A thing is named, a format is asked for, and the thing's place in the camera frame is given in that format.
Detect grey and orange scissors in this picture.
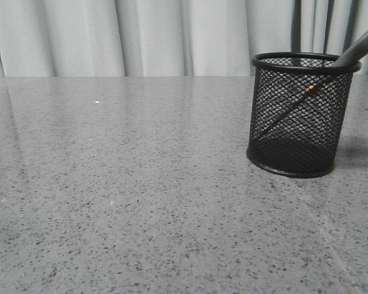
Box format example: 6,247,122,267
255,30,368,139

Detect black vertical pole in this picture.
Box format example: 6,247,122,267
291,0,301,52

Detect black mesh pen bucket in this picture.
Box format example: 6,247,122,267
247,52,361,178

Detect black slanted pole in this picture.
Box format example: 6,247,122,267
342,0,359,51

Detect light grey curtain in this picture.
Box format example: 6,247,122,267
0,1,368,77

